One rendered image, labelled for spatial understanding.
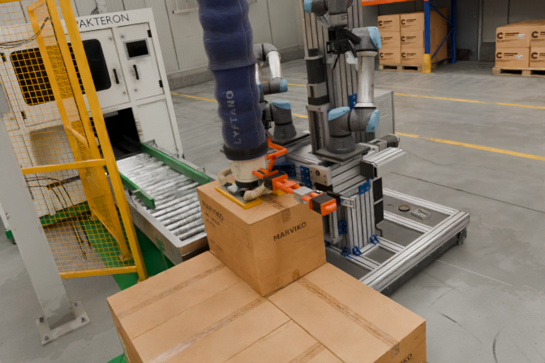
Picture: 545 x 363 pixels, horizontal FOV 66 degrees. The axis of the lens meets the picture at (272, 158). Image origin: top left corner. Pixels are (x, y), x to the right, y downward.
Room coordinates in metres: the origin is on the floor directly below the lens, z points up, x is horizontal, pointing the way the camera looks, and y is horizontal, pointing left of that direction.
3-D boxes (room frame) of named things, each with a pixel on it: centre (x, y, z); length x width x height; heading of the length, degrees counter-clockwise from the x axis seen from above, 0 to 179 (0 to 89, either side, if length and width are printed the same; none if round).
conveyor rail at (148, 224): (3.14, 1.23, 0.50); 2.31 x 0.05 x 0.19; 33
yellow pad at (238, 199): (1.99, 0.21, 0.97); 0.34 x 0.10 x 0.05; 30
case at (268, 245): (2.03, 0.12, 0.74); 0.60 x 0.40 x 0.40; 30
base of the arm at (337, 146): (2.21, -0.39, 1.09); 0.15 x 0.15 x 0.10
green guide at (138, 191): (3.47, 1.37, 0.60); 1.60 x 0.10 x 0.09; 33
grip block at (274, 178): (1.82, 0.00, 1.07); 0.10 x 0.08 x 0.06; 120
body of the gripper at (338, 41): (1.87, -0.36, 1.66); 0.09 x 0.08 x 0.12; 125
